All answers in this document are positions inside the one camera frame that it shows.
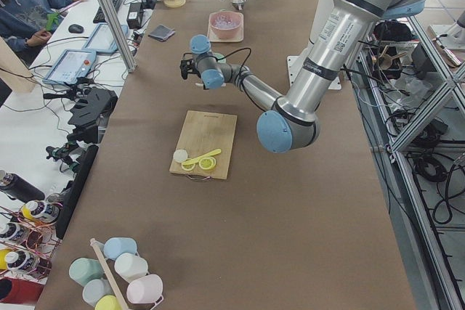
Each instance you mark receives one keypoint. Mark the white plastic cup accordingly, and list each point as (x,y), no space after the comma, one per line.
(130,267)

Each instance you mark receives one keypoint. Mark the yellow paint bottle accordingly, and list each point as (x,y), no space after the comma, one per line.
(42,211)

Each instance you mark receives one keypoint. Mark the mint green bowl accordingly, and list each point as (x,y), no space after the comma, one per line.
(220,57)

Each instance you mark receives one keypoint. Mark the grey folded cloth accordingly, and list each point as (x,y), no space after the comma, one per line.
(161,33)

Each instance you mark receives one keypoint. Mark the wooden cup rack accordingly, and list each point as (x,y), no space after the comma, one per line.
(97,247)

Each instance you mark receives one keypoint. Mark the aluminium frame post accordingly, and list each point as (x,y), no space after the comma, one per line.
(118,34)

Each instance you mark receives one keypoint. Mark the teach pendant far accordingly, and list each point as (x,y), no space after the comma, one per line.
(101,40)

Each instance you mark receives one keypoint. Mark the seated person blue hoodie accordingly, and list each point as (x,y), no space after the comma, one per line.
(24,22)

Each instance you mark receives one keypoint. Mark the grey plastic cup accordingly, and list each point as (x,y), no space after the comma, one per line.
(94,290)

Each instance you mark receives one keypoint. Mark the lemon slice far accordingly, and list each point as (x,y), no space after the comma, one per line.
(208,163)

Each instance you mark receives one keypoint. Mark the pink bowl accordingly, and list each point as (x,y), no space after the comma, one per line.
(225,34)

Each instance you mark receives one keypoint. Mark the bamboo cutting board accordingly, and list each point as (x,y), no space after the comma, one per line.
(203,132)

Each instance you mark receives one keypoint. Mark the clear ice cubes pile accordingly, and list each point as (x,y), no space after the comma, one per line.
(225,22)

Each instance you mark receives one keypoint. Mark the metal ice scoop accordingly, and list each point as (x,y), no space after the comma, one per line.
(238,4)

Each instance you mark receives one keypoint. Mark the teach pendant near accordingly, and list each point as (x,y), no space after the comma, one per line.
(71,65)

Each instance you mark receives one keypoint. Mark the yellow plastic cup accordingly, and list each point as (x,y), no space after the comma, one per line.
(108,302)

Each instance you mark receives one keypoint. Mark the blue plastic cup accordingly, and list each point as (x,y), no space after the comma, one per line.
(115,246)

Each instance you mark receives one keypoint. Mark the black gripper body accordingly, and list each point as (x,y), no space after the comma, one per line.
(196,72)

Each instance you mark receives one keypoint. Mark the teach pendant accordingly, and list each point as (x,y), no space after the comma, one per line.
(71,65)
(101,40)

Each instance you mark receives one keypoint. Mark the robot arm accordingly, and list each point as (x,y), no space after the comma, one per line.
(289,121)

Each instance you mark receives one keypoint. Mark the pink plastic cup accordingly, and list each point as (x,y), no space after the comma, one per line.
(147,289)

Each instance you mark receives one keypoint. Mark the lemon slice near bun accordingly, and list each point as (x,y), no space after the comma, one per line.
(187,166)

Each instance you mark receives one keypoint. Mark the green plastic cup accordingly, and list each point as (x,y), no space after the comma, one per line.
(84,270)

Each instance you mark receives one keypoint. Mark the black computer mouse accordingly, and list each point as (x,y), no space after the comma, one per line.
(75,28)

